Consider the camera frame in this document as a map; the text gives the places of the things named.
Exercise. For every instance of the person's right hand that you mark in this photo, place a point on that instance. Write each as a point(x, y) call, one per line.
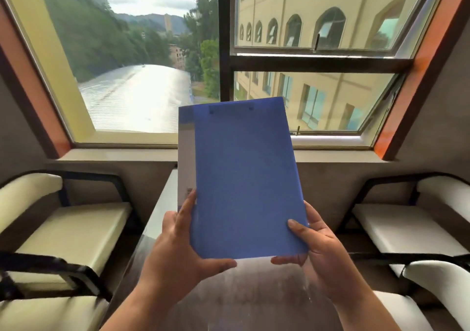
point(330, 264)

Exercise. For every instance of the person's left hand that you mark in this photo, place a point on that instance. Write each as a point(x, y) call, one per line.
point(167, 264)

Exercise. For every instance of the person's left thumb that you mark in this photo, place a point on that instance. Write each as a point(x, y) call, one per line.
point(216, 265)

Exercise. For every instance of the person's right middle finger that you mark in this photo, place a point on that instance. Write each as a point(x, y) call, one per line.
point(313, 215)

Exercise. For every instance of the person's left middle finger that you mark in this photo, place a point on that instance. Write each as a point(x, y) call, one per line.
point(169, 222)

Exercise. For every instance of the person's right thumb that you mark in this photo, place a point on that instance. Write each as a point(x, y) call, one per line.
point(290, 260)

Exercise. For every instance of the blue plastic file folder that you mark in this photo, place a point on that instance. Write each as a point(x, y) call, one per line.
point(246, 180)

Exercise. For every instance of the person's right forearm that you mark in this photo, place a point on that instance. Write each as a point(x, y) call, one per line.
point(367, 314)

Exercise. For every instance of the person's left forearm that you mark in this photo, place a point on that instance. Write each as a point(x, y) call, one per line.
point(136, 314)

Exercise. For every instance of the grey arched metal roof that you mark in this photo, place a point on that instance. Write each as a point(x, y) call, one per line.
point(139, 99)

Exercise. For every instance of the beige building with arched windows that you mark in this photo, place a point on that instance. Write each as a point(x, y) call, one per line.
point(330, 7)

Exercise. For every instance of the cream chair with black frame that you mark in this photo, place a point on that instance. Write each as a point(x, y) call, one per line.
point(44, 312)
point(440, 290)
point(73, 231)
point(407, 228)

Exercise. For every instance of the dark metal window frame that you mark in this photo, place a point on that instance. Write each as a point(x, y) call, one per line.
point(315, 63)

